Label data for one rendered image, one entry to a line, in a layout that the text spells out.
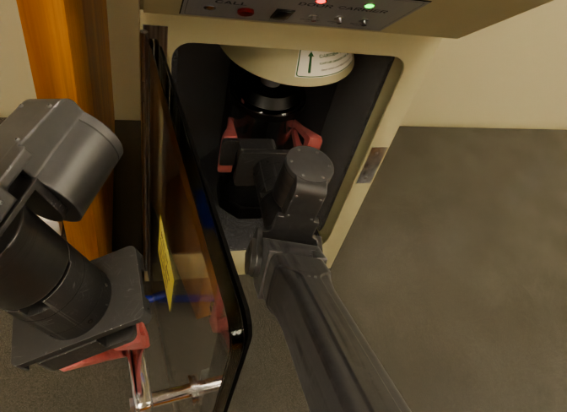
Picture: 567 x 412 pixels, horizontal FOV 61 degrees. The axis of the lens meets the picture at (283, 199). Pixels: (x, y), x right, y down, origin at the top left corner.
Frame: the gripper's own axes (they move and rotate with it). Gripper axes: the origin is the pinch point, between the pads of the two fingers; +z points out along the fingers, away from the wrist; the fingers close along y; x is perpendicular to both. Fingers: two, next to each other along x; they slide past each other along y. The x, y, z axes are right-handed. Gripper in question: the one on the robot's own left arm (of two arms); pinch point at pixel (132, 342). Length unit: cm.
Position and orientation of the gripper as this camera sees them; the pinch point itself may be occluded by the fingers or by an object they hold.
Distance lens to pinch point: 47.2
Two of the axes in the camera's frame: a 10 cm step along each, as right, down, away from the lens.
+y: -9.3, 3.6, -0.1
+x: 2.9, 7.4, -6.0
